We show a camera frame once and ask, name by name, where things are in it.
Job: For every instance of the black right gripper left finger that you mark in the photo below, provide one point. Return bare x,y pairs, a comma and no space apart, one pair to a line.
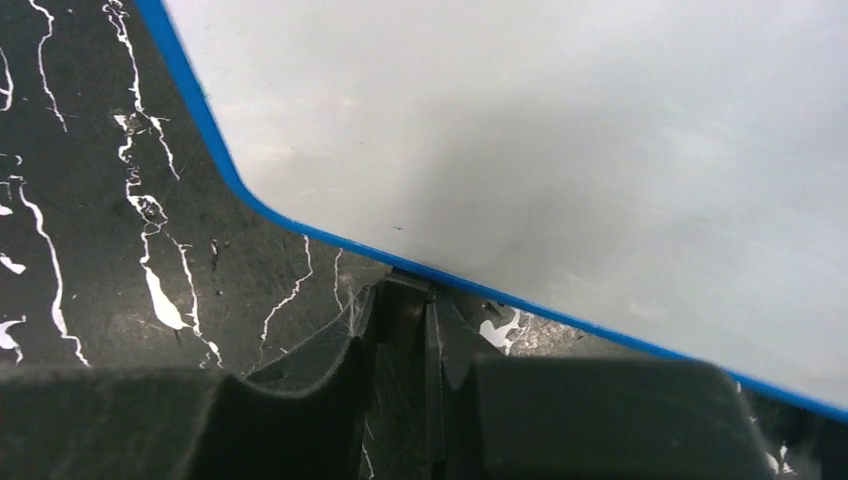
299,417

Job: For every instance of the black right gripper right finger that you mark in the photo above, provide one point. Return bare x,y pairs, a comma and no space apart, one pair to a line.
493,416

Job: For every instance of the blue framed whiteboard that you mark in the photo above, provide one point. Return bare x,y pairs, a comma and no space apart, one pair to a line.
670,175

